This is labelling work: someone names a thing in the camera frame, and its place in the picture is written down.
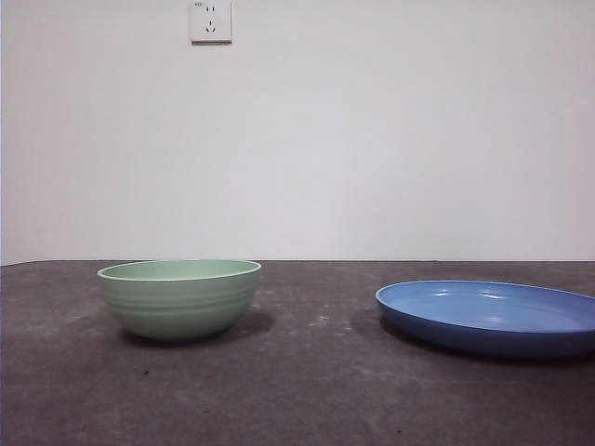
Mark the blue plate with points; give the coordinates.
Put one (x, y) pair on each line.
(483, 334)

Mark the green ribbed bowl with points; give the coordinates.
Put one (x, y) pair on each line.
(179, 306)

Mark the white wall socket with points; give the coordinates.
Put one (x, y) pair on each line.
(211, 23)

